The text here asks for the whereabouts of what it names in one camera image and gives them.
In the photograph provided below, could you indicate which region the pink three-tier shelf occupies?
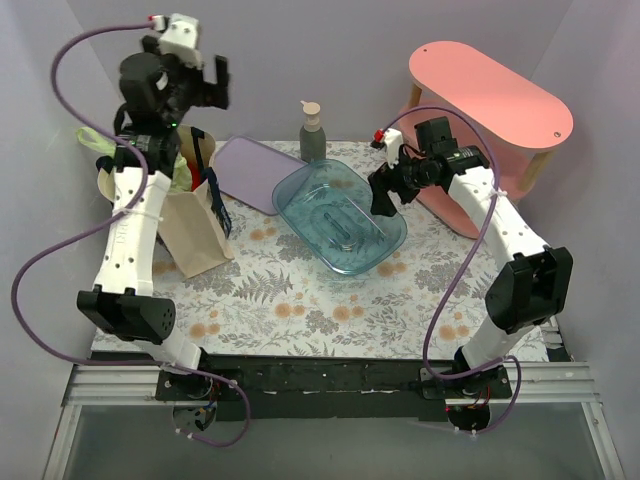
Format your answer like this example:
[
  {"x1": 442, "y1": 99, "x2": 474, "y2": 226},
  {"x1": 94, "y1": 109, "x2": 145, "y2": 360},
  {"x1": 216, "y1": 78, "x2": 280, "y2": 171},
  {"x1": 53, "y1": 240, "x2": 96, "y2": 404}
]
[{"x1": 397, "y1": 40, "x2": 574, "y2": 240}]

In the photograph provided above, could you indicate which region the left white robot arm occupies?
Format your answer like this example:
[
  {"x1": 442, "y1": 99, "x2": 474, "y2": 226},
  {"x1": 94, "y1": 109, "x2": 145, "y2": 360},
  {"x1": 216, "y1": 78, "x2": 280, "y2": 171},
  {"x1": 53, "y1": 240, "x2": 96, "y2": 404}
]
[{"x1": 77, "y1": 34, "x2": 229, "y2": 400}]

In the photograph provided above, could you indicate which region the grey soap pump bottle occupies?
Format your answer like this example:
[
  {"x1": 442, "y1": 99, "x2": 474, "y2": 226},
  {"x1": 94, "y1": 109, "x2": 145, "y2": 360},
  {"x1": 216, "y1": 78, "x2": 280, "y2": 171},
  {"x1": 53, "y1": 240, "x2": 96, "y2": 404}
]
[{"x1": 299, "y1": 101, "x2": 326, "y2": 163}]

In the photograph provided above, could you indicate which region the blue transparent plastic tray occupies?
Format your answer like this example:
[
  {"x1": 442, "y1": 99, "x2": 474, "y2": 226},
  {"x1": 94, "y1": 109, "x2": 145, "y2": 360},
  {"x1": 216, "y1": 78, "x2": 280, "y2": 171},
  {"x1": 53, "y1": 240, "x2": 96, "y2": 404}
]
[{"x1": 272, "y1": 160, "x2": 407, "y2": 276}]

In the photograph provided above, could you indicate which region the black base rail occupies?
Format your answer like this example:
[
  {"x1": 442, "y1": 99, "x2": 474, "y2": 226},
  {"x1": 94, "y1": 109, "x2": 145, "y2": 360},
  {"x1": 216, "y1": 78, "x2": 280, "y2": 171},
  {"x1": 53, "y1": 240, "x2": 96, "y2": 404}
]
[{"x1": 155, "y1": 355, "x2": 512, "y2": 421}]

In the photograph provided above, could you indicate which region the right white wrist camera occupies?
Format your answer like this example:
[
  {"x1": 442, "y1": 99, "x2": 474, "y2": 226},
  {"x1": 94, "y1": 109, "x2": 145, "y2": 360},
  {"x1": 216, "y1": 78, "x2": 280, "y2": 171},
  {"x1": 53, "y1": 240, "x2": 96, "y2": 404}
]
[{"x1": 370, "y1": 128, "x2": 403, "y2": 168}]

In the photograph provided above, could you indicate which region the light green plastic grocery bag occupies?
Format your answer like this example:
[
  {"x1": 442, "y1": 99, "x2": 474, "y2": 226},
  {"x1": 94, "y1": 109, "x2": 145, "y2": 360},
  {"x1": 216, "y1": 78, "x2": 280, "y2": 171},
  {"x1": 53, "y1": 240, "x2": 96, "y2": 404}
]
[{"x1": 76, "y1": 127, "x2": 192, "y2": 200}]

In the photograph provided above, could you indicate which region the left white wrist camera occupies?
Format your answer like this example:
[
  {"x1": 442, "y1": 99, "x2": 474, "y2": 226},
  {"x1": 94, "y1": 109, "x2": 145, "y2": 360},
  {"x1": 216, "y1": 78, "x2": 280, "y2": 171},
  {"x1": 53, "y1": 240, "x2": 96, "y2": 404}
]
[{"x1": 149, "y1": 13, "x2": 204, "y2": 70}]

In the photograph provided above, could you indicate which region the purple plastic lid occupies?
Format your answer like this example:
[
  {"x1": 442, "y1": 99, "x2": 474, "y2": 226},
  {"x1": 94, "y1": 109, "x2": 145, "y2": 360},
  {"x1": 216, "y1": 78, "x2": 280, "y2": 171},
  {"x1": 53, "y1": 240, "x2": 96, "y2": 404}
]
[{"x1": 214, "y1": 136, "x2": 305, "y2": 216}]

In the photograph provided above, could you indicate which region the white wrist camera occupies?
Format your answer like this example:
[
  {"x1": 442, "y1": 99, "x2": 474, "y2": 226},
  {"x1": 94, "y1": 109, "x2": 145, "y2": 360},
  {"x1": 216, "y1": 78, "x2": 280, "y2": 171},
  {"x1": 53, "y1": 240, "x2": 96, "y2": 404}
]
[
  {"x1": 370, "y1": 128, "x2": 403, "y2": 168},
  {"x1": 149, "y1": 13, "x2": 204, "y2": 70}
]

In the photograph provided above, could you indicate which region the beige canvas tote bag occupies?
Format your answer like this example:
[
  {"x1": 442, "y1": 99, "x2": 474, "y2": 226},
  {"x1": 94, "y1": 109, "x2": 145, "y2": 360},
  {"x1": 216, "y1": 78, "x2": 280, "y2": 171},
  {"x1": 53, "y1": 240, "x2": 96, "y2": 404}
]
[{"x1": 96, "y1": 124, "x2": 236, "y2": 280}]

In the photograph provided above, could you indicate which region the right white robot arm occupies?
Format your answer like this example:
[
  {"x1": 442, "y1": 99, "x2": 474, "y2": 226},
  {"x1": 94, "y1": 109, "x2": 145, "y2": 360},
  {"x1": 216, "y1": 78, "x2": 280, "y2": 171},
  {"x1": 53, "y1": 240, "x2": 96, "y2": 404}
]
[{"x1": 368, "y1": 117, "x2": 573, "y2": 398}]

